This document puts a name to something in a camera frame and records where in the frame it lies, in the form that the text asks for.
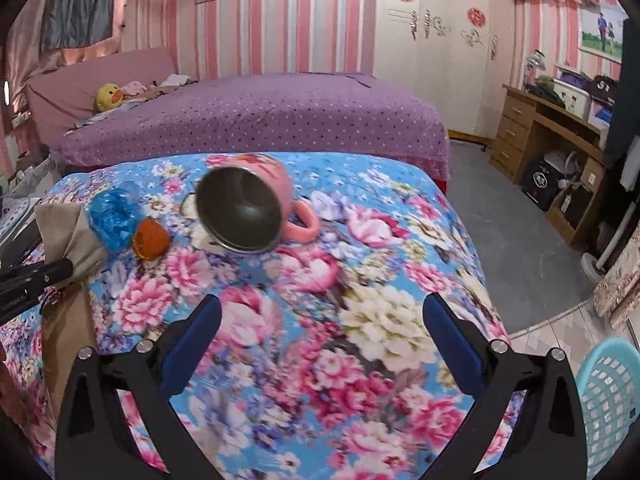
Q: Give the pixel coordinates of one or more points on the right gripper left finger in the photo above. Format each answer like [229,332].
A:
[116,420]

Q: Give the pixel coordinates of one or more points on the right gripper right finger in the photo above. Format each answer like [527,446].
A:
[526,419]

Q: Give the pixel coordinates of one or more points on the blue plastic wrapper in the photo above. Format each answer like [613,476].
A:
[114,216]

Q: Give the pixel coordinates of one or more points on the orange peel piece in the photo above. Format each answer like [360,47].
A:
[150,240]

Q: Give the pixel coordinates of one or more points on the light blue plastic basket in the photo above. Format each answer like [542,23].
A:
[608,387]

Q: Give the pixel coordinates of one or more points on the floral folded mattress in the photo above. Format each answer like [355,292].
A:
[617,295]

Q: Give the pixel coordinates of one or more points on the white fan stand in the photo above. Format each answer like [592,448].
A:
[592,266]

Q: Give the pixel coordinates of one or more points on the pink headboard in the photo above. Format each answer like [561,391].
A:
[59,99]

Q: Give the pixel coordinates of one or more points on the floral bed cover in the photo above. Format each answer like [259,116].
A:
[322,367]

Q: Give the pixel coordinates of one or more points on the yellow duck plush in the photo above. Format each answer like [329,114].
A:
[108,97]

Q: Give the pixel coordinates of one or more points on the pink toy on bed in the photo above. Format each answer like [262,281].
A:
[133,88]

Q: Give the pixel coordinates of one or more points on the black box under desk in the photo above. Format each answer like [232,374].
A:
[540,183]

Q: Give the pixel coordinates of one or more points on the pink steel-lined mug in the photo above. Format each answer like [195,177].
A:
[248,206]

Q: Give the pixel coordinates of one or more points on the grey dark curtain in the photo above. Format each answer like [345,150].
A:
[75,24]

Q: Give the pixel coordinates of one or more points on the wooden desk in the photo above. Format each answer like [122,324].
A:
[531,128]

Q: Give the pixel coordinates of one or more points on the black hanging coat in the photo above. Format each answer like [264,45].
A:
[625,119]

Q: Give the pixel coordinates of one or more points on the white storage box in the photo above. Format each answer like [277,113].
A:
[576,100]

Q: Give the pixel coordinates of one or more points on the purple dotted bed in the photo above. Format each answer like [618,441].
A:
[343,113]

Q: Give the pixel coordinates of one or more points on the desk lamp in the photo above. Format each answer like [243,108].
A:
[535,61]

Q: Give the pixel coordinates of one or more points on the framed couple photo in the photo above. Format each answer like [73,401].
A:
[601,31]

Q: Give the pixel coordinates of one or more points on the white wardrobe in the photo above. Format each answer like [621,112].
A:
[455,54]

